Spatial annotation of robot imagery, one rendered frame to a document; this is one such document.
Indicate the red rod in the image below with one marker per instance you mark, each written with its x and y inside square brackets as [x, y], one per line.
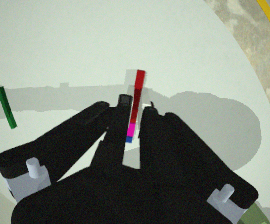
[137, 93]

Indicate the green rod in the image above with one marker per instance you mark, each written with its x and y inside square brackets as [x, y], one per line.
[7, 109]

